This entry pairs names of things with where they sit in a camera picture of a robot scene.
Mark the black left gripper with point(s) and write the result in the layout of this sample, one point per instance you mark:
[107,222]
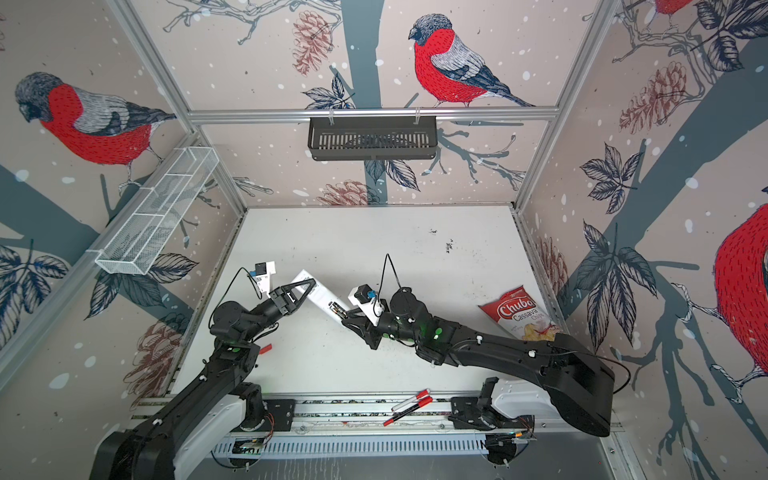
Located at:
[285,303]

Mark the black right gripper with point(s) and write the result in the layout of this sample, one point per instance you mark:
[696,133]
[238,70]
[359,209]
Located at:
[370,332]

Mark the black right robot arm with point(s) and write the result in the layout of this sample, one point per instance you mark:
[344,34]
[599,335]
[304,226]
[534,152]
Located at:
[579,384]

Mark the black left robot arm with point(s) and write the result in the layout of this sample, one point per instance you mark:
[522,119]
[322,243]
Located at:
[173,441]

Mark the red marker pen upper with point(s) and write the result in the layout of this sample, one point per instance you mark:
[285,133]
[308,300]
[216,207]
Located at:
[414,399]

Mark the red marker pen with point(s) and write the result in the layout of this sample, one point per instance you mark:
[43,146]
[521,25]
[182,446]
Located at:
[414,399]
[421,403]

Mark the red marker pen lower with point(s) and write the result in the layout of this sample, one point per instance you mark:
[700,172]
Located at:
[421,403]

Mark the red chips bag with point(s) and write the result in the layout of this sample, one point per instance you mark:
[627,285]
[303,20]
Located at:
[519,314]

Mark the aluminium horizontal crossbar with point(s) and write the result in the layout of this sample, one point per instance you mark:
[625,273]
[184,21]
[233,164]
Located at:
[230,117]

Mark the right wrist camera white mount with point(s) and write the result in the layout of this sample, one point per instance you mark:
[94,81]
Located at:
[367,300]

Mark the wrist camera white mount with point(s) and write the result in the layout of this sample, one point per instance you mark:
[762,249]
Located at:
[367,300]
[260,277]

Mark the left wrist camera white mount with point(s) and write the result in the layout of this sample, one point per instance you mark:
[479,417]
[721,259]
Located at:
[260,277]

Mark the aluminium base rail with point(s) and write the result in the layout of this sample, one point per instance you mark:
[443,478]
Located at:
[325,426]

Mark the white wire mesh basket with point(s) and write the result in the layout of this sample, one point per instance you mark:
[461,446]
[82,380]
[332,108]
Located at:
[142,237]

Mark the black wall basket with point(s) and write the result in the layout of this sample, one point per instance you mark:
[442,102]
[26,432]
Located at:
[373,138]

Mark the aluminium frame corner post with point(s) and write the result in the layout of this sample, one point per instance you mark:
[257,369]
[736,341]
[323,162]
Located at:
[128,18]

